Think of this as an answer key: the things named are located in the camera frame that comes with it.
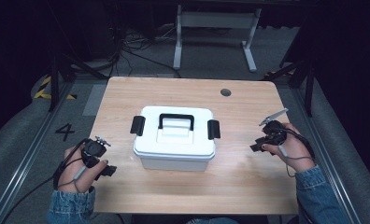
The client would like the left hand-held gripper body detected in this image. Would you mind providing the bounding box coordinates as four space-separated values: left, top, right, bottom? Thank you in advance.
81 135 112 169

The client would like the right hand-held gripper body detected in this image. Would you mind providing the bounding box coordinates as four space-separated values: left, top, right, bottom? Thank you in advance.
258 107 290 147

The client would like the white plastic storage box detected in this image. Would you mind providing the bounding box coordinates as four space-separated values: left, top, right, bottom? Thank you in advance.
138 153 213 173

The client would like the white storage box lid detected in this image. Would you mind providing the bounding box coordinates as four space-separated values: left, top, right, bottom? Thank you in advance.
133 105 217 161

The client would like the person's right hand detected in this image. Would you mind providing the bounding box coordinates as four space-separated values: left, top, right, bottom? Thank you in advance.
262 122 317 174

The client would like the person's left hand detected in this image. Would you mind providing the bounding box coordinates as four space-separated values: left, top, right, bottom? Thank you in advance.
57 145 109 194

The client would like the black box latch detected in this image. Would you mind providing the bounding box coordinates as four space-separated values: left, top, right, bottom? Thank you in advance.
129 115 147 137
206 119 221 141

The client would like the black tripod stand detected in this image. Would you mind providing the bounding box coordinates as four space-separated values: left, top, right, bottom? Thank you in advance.
47 51 110 113
263 58 316 119

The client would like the yellow black hazard tape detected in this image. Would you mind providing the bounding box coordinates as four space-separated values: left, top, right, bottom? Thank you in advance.
33 76 78 101

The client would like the person's denim lap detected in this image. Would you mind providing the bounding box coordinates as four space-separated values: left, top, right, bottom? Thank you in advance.
185 217 241 224

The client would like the thin grey right cable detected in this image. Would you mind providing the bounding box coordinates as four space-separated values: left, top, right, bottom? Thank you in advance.
277 144 316 178

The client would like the thin grey cable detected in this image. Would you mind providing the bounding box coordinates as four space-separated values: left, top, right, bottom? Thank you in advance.
277 144 316 178
56 165 88 193

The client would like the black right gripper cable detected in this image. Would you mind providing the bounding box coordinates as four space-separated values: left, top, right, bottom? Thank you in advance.
278 126 317 161

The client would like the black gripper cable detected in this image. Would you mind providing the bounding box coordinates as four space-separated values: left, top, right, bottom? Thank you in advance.
278 126 317 161
0 137 92 224

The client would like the thin grey left cable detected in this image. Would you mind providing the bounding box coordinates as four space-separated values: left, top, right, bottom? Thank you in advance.
56 165 88 193

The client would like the metal floor rail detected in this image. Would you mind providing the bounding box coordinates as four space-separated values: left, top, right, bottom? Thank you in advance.
290 87 363 224
0 79 77 224

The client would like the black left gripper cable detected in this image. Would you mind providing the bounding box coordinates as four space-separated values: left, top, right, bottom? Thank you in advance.
0 137 92 224

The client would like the black lid handle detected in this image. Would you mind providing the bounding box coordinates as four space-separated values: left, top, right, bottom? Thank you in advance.
157 113 196 132

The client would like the black floor cables bundle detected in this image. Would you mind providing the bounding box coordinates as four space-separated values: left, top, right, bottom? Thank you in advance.
110 18 182 79

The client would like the white metal desk frame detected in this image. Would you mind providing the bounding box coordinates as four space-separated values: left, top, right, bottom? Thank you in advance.
172 4 263 74

